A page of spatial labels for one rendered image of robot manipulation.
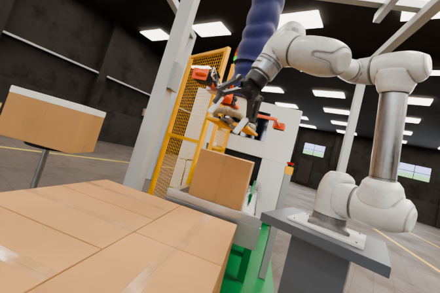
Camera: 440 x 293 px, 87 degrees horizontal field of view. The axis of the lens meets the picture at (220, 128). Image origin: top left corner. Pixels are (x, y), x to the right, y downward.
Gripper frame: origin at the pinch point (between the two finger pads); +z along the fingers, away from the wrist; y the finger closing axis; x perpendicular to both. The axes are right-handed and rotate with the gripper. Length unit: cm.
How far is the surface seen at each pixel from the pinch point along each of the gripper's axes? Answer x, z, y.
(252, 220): -31, 39, -86
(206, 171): -69, 35, -58
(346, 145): -173, -107, -345
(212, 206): -50, 50, -67
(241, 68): -68, -36, -29
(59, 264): 7, 61, 19
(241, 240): -29, 54, -87
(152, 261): 7, 54, -8
